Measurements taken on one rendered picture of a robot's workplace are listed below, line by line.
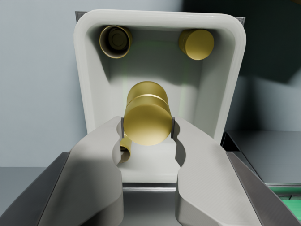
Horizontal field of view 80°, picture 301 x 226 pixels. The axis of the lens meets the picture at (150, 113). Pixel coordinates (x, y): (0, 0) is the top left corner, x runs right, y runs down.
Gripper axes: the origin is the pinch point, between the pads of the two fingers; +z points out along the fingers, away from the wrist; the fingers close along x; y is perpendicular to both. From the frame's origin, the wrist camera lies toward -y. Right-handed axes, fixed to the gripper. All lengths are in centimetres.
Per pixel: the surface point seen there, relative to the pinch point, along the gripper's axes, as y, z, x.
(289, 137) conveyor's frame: 11.4, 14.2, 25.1
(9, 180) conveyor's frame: 20.4, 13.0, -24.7
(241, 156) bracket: 11.3, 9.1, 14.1
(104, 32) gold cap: -4.9, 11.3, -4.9
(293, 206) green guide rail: 13.2, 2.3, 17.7
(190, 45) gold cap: -3.8, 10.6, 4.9
